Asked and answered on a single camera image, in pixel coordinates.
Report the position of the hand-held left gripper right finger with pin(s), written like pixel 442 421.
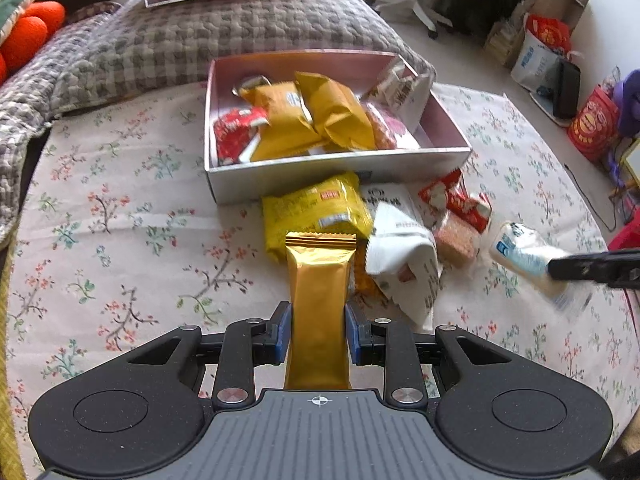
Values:
pixel 352 335

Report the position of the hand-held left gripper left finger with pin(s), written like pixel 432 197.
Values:
pixel 283 335

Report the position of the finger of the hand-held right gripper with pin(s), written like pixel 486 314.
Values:
pixel 580 266

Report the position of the gold snack bar packet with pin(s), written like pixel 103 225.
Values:
pixel 320 300

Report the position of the white and blue snack packet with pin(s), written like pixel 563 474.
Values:
pixel 525 260

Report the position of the orange brown snack packet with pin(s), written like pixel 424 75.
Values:
pixel 365 280

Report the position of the white torn snack wrapper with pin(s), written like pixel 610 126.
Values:
pixel 405 260

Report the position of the brown crisp bar packet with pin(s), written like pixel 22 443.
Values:
pixel 455 240

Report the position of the yellow red-label snack packet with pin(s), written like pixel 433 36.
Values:
pixel 310 210

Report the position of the red and white snack packet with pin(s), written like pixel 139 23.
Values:
pixel 455 200

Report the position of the pink cardboard box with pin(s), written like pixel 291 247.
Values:
pixel 350 180

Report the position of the pink rice snack packet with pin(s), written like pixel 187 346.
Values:
pixel 387 130

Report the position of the yellow blue-label snack packet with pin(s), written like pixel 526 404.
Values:
pixel 282 120

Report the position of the plain yellow snack packet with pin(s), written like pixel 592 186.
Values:
pixel 335 110

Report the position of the white black-lettered snack packet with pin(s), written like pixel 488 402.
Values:
pixel 397 85

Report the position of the red gift bag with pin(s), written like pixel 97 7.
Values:
pixel 592 125

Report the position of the purple object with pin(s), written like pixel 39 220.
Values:
pixel 627 102

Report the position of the black flat case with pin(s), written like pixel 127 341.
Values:
pixel 566 90

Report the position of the floral bed sheet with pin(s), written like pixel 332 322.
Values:
pixel 125 235

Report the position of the white plastic bag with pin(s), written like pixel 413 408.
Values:
pixel 535 67

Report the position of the red plastic bag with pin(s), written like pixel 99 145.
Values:
pixel 547 32

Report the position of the stack of papers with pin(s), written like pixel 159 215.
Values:
pixel 502 42

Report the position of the yellow woven cloth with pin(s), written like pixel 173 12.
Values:
pixel 7 360

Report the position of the small orange plush cushion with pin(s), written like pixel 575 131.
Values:
pixel 30 30

